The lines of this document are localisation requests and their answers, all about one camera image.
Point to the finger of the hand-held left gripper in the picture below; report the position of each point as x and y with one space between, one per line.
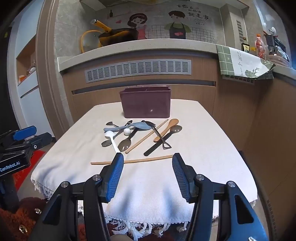
41 140
24 134

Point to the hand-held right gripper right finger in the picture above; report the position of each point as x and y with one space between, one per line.
181 178

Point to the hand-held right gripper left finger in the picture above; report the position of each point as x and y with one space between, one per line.
115 177

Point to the black shovel-shaped spoon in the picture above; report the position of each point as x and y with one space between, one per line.
167 146

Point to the wooden chopstick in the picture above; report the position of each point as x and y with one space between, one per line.
148 159
143 139

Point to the white plastic spoon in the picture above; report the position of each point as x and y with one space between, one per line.
110 134

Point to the small metal spoon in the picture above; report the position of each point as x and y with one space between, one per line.
109 123

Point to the blue-grey rice spoon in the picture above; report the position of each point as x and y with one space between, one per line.
138 125

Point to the wooden spoon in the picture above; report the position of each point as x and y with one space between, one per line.
173 122

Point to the maroon plastic utensil holder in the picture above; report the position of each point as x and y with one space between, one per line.
145 104

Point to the red floor mat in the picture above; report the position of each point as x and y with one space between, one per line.
23 171

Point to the white fringed tablecloth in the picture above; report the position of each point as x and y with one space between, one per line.
150 185

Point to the white shelf cabinet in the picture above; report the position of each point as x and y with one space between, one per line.
30 97

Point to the white teapot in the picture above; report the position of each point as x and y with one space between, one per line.
32 70

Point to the brown fuzzy clothing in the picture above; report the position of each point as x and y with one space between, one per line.
16 222

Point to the wooden cabinet front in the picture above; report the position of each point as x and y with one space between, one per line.
231 99

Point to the glass lid with yellow rim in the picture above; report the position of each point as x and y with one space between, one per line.
86 41

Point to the long grey vent grille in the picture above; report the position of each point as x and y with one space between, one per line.
138 69

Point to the small grey vent grille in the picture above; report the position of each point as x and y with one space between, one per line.
238 79

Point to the stone kitchen counter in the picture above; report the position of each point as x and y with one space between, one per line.
138 49

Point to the green checkered towel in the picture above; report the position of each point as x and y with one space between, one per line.
240 61

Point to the dark bottle with yellow label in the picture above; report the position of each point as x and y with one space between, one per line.
245 46

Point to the red snack packet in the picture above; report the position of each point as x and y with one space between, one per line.
260 46

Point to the dish rack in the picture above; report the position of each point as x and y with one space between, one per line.
277 51

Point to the cartoon wall sticker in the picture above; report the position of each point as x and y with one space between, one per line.
161 20

